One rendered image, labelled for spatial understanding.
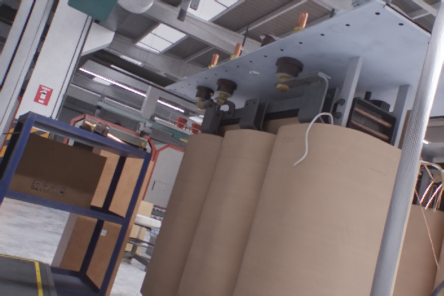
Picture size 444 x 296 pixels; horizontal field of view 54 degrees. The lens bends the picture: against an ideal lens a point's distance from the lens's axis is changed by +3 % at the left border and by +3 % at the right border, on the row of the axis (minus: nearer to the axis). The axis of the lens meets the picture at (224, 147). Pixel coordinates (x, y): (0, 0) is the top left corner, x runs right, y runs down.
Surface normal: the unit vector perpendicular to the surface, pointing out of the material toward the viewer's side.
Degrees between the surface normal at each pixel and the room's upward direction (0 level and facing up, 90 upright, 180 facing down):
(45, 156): 90
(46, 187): 90
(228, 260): 90
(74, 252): 90
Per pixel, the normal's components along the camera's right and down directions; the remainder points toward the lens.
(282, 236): -0.77, -0.33
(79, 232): 0.46, -0.01
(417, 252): -0.32, -0.25
